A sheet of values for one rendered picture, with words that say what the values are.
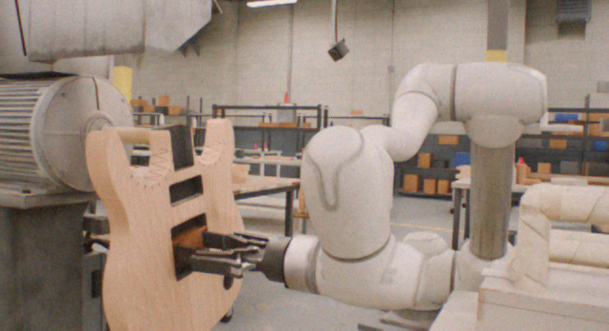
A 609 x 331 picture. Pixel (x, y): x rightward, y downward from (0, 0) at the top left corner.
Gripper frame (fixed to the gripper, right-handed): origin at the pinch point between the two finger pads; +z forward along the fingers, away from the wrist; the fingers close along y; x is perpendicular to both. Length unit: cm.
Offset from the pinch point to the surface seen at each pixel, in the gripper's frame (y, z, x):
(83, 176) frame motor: 3.5, 31.1, 10.3
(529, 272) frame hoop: -12, -55, 8
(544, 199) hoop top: -11, -56, 16
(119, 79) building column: 703, 753, 19
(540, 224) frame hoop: -11, -56, 13
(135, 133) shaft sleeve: 6.8, 17.9, 19.2
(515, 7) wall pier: 1120, 5, 132
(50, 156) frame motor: -2.9, 31.9, 15.8
